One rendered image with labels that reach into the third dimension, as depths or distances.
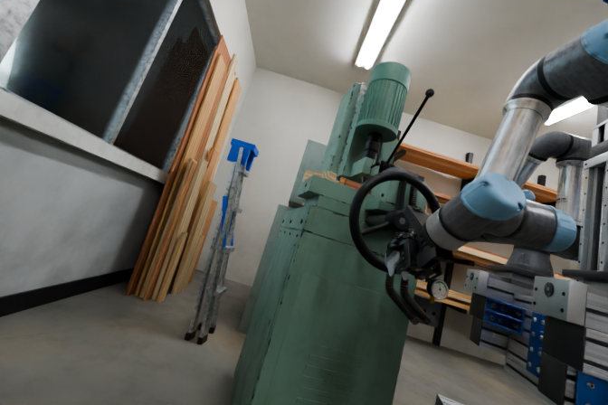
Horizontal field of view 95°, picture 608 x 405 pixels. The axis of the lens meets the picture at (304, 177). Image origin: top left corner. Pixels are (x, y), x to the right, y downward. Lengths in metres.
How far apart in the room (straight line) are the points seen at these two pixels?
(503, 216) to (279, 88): 3.62
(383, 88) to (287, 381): 1.10
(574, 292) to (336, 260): 0.58
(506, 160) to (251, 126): 3.28
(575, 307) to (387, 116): 0.79
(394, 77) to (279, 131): 2.57
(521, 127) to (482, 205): 0.33
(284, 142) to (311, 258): 2.81
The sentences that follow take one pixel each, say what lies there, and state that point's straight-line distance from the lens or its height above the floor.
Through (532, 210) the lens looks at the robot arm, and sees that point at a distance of 0.57.
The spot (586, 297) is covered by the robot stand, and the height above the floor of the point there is 0.74.
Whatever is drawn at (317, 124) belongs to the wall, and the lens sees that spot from 3.75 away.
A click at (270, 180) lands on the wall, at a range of 3.52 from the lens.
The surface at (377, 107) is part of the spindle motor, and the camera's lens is 1.22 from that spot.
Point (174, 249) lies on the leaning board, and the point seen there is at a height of 0.35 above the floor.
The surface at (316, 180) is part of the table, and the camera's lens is 0.94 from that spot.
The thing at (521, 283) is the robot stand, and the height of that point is 0.77.
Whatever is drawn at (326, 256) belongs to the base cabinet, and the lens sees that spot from 0.95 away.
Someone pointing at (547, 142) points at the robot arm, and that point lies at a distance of 1.61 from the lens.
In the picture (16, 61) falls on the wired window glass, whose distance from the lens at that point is 1.54.
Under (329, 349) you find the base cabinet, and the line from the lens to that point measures 1.02.
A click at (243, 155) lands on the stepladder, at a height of 1.07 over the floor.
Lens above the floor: 0.68
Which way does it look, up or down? 12 degrees up
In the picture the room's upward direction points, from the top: 17 degrees clockwise
